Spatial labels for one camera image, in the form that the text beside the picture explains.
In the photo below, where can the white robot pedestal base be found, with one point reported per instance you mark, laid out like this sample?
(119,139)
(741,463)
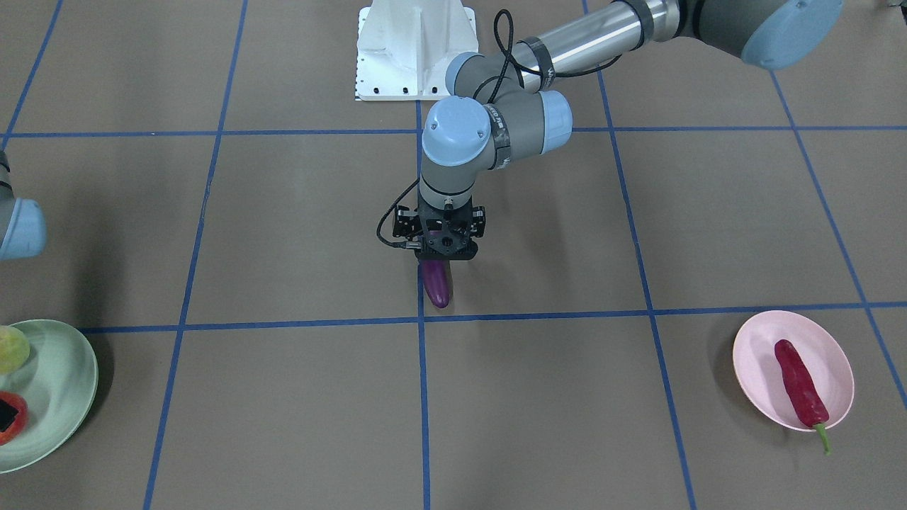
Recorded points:
(404,48)

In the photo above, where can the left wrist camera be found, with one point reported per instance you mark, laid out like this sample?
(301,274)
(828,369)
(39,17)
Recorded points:
(407,223)

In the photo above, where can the yellow pink peach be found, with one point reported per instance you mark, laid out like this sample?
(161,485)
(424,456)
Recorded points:
(15,349)

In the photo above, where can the red chili pepper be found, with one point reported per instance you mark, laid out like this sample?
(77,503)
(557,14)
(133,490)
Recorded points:
(799,386)

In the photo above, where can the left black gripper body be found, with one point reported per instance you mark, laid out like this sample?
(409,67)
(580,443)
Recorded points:
(405,221)

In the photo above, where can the green plate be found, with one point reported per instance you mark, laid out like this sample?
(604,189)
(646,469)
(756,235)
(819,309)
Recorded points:
(58,381)

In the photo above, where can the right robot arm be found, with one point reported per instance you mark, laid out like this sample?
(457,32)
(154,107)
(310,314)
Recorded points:
(23,236)

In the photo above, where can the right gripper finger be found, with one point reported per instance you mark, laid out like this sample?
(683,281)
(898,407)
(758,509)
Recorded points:
(11,416)

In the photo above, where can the purple eggplant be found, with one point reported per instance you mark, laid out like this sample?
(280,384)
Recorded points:
(436,281)

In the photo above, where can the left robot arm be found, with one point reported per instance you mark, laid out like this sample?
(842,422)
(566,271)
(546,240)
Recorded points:
(503,107)

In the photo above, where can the pink plate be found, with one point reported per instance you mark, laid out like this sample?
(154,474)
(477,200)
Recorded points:
(760,376)

